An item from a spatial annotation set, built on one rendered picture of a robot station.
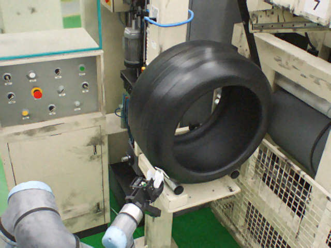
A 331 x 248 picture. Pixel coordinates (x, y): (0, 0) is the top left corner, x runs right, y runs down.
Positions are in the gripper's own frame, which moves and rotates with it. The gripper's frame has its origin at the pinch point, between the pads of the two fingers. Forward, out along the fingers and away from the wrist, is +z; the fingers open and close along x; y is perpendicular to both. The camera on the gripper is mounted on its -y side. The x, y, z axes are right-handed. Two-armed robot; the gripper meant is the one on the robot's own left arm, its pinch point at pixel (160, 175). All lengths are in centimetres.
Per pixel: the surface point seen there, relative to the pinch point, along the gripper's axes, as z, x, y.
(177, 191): 7.1, 0.9, -15.0
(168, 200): 4.1, 4.8, -17.8
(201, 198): 16.8, -2.4, -28.0
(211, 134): 45.0, -1.3, -13.5
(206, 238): 57, 34, -107
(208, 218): 74, 39, -108
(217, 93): 76, 4, -9
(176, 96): 9.4, -12.8, 28.8
